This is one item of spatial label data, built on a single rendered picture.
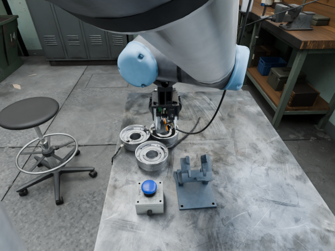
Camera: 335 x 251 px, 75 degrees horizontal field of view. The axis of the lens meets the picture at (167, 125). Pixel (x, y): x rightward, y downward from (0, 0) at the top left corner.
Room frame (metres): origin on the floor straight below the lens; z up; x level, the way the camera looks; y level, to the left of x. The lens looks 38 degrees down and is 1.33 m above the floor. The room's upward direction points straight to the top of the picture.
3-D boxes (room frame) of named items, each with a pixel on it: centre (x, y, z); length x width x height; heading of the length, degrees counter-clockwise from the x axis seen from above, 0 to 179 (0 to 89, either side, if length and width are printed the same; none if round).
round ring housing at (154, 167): (0.49, 0.05, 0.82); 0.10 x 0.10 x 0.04
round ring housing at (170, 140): (0.61, 0.01, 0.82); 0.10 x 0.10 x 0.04
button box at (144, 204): (0.34, 0.05, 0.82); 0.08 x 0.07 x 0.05; 2
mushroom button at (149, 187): (0.34, 0.05, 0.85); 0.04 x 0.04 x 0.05
